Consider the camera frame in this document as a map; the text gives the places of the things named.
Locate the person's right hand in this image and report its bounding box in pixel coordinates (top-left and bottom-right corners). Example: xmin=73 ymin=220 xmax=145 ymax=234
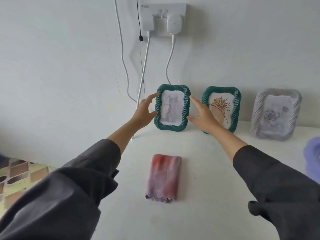
xmin=186 ymin=95 xmax=222 ymax=134

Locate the person's left hand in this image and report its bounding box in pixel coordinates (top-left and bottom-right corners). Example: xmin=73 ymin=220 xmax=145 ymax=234
xmin=130 ymin=93 xmax=160 ymax=130

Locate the grey frame with rose drawing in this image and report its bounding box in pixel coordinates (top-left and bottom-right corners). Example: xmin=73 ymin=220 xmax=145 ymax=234
xmin=250 ymin=88 xmax=302 ymax=142

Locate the pink purple cloth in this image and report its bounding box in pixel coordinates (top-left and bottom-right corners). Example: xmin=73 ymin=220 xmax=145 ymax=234
xmin=145 ymin=154 xmax=182 ymax=204

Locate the purple plastic basket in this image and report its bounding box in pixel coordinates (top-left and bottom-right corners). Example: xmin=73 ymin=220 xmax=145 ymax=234
xmin=303 ymin=136 xmax=320 ymax=184

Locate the person's right forearm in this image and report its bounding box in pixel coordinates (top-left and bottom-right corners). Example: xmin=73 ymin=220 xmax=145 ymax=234
xmin=207 ymin=125 xmax=320 ymax=240

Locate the person's left forearm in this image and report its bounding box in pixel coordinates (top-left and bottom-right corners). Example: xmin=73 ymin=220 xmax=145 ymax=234
xmin=0 ymin=120 xmax=140 ymax=240

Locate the white rectangular charger adapter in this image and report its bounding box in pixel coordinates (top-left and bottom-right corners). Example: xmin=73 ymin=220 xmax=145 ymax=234
xmin=141 ymin=8 xmax=155 ymax=32

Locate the white rounded charger adapter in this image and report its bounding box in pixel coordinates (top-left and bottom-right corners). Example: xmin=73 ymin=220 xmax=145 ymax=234
xmin=167 ymin=14 xmax=182 ymax=35

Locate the thin white cable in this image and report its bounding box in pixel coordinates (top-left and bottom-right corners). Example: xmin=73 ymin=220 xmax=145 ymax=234
xmin=114 ymin=0 xmax=138 ymax=103

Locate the black cable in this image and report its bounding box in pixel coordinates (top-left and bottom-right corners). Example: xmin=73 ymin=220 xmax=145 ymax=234
xmin=136 ymin=0 xmax=143 ymax=42

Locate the curved white charging cable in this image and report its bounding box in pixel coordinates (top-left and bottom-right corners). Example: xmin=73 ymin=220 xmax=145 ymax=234
xmin=165 ymin=33 xmax=176 ymax=85

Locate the white wall socket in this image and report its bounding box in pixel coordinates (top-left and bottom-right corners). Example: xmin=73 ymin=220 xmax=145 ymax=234
xmin=140 ymin=3 xmax=187 ymax=37

